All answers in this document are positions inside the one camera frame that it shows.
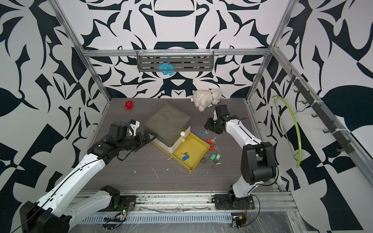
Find keys with red tag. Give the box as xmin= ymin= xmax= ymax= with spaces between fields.
xmin=207 ymin=137 xmax=217 ymax=150

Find three-drawer storage box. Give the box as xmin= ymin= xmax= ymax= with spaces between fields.
xmin=143 ymin=103 xmax=191 ymax=154

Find yellow bottom drawer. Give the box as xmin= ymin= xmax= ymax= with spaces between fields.
xmin=170 ymin=133 xmax=210 ymax=173

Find keys with green tag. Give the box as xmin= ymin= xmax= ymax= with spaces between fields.
xmin=210 ymin=154 xmax=217 ymax=166

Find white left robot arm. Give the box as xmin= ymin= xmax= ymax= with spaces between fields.
xmin=19 ymin=130 xmax=157 ymax=233

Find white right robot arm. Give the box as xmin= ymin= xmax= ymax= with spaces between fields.
xmin=205 ymin=104 xmax=277 ymax=210

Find white plush toy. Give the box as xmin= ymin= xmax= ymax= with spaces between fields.
xmin=190 ymin=88 xmax=222 ymax=112

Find teal crumpled cloth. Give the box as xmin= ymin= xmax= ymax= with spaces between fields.
xmin=159 ymin=63 xmax=175 ymax=76

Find green clothes hanger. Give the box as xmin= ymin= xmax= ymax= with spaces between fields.
xmin=272 ymin=95 xmax=303 ymax=169

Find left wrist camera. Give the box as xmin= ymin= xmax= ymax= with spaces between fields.
xmin=108 ymin=118 xmax=140 ymax=137

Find red plush toy keychain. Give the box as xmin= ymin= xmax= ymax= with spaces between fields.
xmin=122 ymin=101 xmax=133 ymax=110

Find grey wall shelf rack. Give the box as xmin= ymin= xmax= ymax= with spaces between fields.
xmin=136 ymin=50 xmax=215 ymax=72

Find white cable duct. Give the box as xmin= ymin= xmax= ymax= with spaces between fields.
xmin=81 ymin=212 xmax=233 ymax=224

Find grey wall hook rail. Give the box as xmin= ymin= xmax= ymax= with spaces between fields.
xmin=289 ymin=70 xmax=356 ymax=154

